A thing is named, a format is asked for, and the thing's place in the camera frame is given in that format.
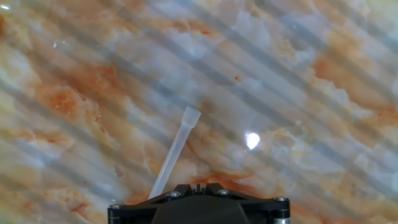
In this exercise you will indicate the orange marble pattern mat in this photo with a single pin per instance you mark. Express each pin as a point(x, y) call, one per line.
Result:
point(280, 93)

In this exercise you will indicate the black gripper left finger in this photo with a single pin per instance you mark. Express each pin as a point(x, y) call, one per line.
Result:
point(136, 211)

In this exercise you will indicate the clear plastic pipette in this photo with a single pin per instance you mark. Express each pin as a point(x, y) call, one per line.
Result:
point(177, 146)

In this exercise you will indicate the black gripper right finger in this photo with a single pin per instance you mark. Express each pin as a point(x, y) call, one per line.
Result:
point(267, 211)

